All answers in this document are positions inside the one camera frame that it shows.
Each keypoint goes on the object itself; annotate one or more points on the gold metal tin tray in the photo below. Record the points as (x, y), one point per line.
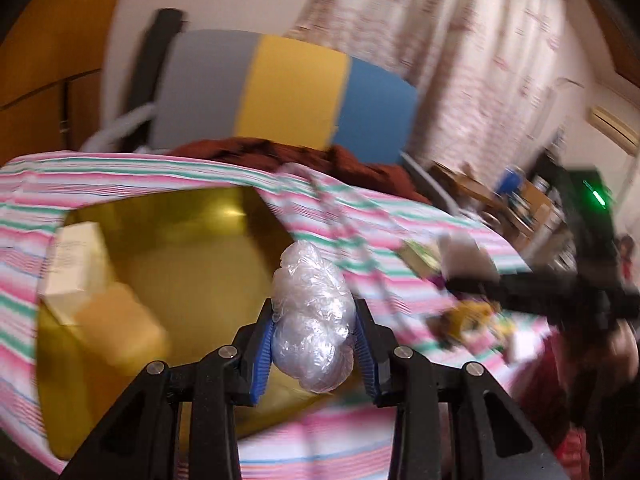
(201, 260)

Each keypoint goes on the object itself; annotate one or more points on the person in red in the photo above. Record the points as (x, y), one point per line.
(626, 247)

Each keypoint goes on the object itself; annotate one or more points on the clear plastic bag bundle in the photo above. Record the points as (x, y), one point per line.
(314, 317)

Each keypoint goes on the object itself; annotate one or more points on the black rolled mat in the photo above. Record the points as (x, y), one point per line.
(166, 23)

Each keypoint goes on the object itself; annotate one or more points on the wooden wardrobe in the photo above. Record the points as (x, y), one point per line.
(51, 71)

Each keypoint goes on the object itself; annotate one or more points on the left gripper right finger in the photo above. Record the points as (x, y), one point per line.
(441, 408)

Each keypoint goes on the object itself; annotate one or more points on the cluttered side table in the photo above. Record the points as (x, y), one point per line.
(528, 219)

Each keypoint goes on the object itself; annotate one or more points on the green gold small box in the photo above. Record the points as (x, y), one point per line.
(422, 259)

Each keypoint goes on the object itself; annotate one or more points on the striped pink green cloth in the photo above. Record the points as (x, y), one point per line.
(359, 229)

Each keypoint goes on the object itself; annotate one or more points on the beige printed carton box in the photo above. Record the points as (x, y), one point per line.
(78, 267)

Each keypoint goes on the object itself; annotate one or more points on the pink patterned curtain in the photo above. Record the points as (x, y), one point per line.
(481, 68)

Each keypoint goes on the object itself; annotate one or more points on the wall air conditioner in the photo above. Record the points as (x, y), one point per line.
(615, 129)

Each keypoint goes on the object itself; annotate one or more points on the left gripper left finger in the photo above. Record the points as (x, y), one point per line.
(138, 436)

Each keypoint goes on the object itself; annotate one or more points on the right hand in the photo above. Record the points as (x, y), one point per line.
(615, 359)

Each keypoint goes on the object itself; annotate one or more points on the grey yellow blue chair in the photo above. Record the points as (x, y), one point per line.
(217, 84)

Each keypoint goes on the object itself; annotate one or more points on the dark red garment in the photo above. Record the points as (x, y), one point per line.
(335, 161)

